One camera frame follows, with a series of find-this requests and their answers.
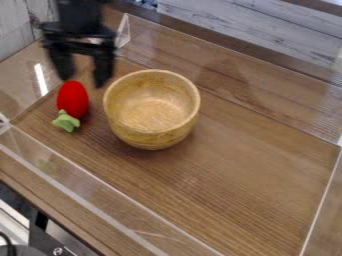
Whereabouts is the red felt strawberry toy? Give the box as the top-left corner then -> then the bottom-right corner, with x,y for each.
52,80 -> 89,132

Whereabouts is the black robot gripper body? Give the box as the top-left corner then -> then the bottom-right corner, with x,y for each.
40,0 -> 116,55

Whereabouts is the black cable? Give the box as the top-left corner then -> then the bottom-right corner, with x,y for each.
0,231 -> 17,256

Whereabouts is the light wooden bowl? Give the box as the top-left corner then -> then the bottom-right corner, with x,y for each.
103,69 -> 200,150

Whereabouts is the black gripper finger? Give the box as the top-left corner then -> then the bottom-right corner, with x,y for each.
48,47 -> 76,81
93,51 -> 115,88

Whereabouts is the clear acrylic tray enclosure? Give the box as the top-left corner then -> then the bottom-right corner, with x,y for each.
0,12 -> 342,256

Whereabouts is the black table leg bracket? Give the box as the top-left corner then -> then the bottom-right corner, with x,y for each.
28,211 -> 77,256

